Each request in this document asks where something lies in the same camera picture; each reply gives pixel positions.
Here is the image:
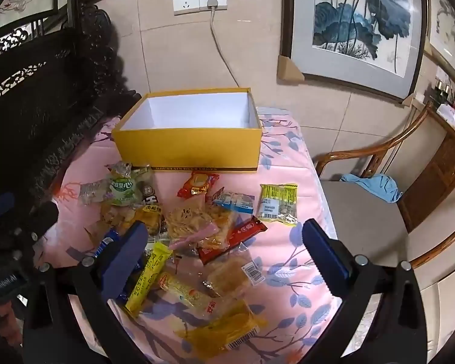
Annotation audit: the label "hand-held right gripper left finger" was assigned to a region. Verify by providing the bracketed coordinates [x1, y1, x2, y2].
[23, 220, 152, 364]

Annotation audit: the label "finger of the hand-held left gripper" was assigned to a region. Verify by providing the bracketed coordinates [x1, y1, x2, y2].
[0, 191, 59, 270]

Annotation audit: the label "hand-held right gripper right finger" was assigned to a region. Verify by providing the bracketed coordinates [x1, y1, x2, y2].
[301, 219, 436, 364]

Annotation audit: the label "yellow cardboard box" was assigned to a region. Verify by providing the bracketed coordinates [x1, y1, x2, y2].
[111, 87, 263, 174]

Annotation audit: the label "blue cookie packet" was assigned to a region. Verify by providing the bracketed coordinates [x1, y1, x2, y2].
[93, 229, 120, 262]

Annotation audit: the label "yellow stick snack packet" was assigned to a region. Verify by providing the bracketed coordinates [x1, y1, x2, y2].
[125, 242, 174, 317]

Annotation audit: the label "pink printed tablecloth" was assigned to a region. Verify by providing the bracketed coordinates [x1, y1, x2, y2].
[42, 106, 344, 364]

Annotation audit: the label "clear chips packet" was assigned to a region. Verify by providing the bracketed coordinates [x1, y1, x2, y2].
[100, 203, 137, 232]

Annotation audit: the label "yellow brown cake packet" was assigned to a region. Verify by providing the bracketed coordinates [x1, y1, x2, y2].
[138, 203, 163, 236]

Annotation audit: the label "wooden armchair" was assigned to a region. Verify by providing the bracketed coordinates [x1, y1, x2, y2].
[313, 102, 455, 270]

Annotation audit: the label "orange long snack packet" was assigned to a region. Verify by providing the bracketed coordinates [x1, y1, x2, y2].
[157, 271, 221, 313]

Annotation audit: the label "clear packet with black label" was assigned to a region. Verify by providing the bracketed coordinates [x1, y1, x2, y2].
[134, 166, 156, 207]

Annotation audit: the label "yellow green snack packet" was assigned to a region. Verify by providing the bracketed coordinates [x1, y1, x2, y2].
[260, 183, 299, 227]

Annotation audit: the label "clear crisps packet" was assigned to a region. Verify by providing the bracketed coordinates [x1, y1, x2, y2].
[163, 195, 238, 249]

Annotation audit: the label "red long snack packet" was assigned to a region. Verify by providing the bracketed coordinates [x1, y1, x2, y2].
[197, 215, 268, 264]

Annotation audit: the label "pink sausage stick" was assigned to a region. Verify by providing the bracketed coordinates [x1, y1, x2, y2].
[169, 223, 221, 250]

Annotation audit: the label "blue cloth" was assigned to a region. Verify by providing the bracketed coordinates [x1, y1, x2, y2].
[340, 174, 403, 203]

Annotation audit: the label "dark carved wooden furniture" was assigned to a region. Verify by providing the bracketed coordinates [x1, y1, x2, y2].
[0, 0, 141, 205]

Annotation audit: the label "clear pastry packet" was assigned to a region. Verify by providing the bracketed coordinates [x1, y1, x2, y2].
[203, 254, 266, 298]

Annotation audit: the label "red orange snack packet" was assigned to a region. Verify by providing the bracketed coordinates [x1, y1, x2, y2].
[177, 171, 221, 199]

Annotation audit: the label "blue white snack packet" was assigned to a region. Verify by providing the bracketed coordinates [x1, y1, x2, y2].
[212, 190, 255, 214]

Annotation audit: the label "yellow packet with barcode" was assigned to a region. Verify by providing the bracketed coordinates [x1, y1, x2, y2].
[174, 299, 268, 359]

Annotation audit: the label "cardboard corner protector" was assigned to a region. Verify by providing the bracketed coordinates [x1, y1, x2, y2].
[277, 54, 305, 83]

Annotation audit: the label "small bottles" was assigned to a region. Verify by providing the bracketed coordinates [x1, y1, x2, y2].
[433, 79, 453, 104]

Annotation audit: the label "framed lotus painting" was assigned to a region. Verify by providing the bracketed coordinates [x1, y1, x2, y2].
[278, 0, 429, 103]

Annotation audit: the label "framed pale painting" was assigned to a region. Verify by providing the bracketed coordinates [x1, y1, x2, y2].
[421, 0, 455, 86]

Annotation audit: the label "grey power cable with plug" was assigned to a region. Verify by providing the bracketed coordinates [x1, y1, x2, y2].
[206, 0, 241, 89]

